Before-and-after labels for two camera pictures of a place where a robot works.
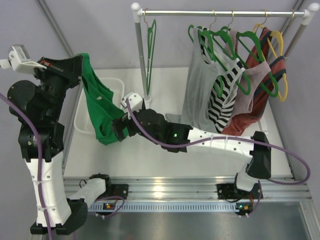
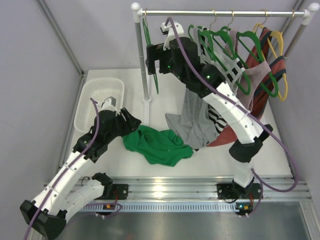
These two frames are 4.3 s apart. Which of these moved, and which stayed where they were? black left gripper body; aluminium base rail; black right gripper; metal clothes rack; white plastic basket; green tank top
Moved: black right gripper; green tank top; black left gripper body
Stayed: metal clothes rack; white plastic basket; aluminium base rail
